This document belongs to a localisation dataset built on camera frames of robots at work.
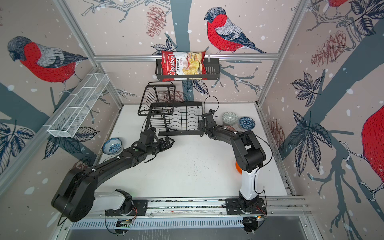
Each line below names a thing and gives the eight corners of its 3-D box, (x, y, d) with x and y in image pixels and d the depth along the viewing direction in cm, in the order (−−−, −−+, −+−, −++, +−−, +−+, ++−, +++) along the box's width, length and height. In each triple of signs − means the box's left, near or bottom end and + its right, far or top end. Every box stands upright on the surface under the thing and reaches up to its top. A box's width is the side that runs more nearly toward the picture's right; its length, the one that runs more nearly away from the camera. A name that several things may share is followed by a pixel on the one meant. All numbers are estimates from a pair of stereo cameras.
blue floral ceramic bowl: (102, 156, 95) (99, 152, 91) (109, 141, 102) (106, 137, 98) (120, 156, 95) (117, 152, 91) (125, 141, 102) (122, 137, 98)
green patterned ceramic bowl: (223, 125, 109) (224, 121, 105) (221, 115, 115) (222, 111, 111) (237, 125, 109) (238, 121, 105) (235, 115, 115) (236, 111, 111)
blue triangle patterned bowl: (240, 131, 107) (242, 126, 102) (238, 121, 113) (240, 116, 108) (253, 131, 107) (256, 126, 102) (251, 121, 113) (253, 116, 108)
